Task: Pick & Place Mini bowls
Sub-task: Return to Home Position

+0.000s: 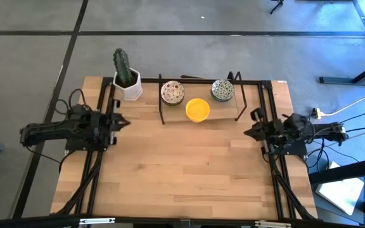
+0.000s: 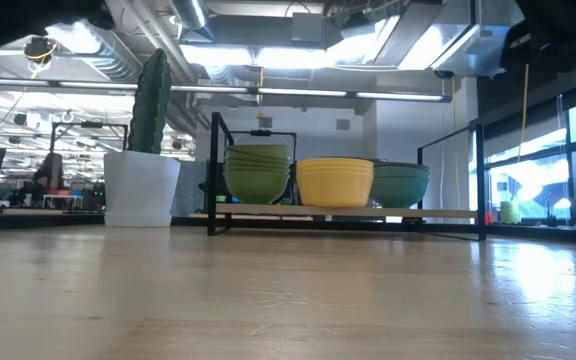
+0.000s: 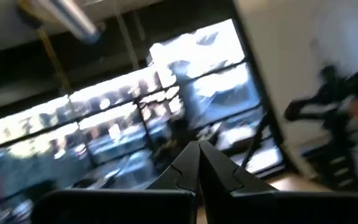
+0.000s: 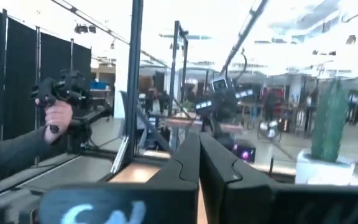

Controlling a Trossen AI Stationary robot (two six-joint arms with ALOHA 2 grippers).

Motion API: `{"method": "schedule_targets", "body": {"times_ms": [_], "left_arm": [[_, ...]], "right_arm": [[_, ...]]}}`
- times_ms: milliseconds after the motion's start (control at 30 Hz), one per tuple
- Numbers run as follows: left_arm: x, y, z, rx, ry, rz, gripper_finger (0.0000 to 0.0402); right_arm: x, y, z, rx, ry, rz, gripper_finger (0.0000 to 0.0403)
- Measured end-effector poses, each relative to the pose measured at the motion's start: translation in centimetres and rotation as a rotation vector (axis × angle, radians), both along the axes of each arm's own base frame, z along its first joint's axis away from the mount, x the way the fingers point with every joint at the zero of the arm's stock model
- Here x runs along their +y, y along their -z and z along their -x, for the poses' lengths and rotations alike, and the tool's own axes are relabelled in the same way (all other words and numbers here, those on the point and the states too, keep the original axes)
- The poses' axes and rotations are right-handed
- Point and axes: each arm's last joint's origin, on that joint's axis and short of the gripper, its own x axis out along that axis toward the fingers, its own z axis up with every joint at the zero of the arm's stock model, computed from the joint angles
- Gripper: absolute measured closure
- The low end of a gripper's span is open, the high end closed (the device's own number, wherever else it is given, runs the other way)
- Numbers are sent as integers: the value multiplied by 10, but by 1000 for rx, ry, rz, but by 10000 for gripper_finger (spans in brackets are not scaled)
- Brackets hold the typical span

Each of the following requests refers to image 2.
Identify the teal bowl grey patterned inside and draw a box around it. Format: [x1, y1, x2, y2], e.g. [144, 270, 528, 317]
[372, 167, 432, 176]
[371, 160, 432, 170]
[370, 173, 432, 210]

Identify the white hexagonal plant pot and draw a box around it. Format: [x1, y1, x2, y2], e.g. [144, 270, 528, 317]
[102, 149, 183, 229]

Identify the grey ceiling junction box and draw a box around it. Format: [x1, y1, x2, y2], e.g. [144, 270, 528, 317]
[290, 12, 325, 44]

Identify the yellow green cup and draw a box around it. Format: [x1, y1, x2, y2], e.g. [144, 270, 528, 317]
[499, 200, 519, 225]

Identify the person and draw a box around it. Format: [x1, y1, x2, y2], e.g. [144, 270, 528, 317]
[32, 152, 67, 194]

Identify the silver ventilation duct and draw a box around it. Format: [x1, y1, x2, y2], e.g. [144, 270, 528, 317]
[167, 0, 209, 31]

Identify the black metal stand frame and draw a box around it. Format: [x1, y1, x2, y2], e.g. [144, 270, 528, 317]
[49, 121, 130, 151]

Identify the silver flexible duct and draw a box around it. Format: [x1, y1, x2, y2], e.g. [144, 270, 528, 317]
[82, 24, 144, 84]

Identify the yellow hanging cable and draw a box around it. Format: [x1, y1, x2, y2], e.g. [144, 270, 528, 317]
[517, 62, 532, 164]

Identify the yellow black cord reel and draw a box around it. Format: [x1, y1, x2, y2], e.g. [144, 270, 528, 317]
[22, 37, 59, 64]

